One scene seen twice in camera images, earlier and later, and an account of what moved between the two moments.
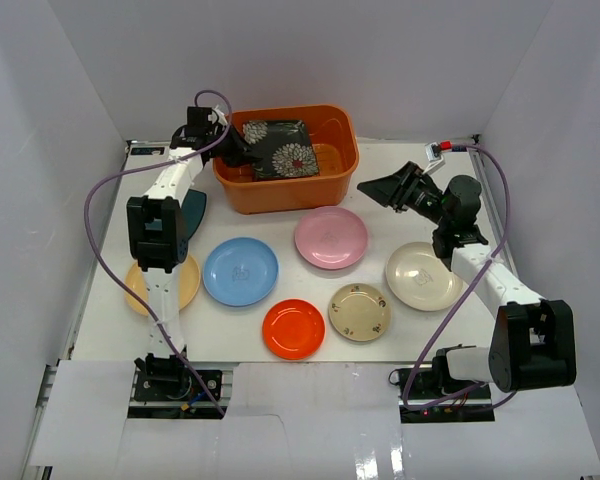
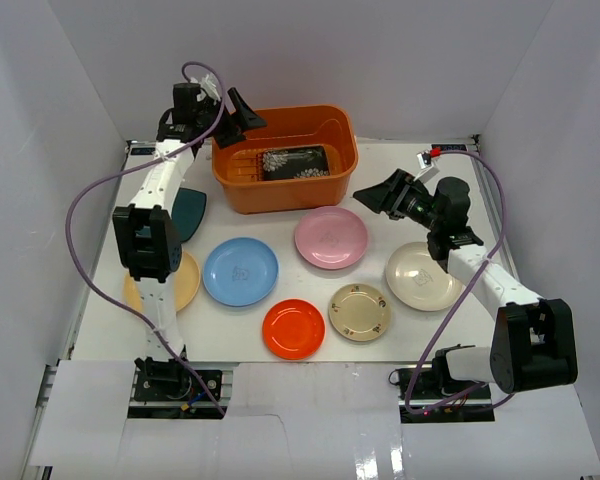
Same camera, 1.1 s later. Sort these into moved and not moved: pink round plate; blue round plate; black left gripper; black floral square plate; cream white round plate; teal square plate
Moved: black left gripper; black floral square plate
Not moved: blue round plate; cream white round plate; teal square plate; pink round plate
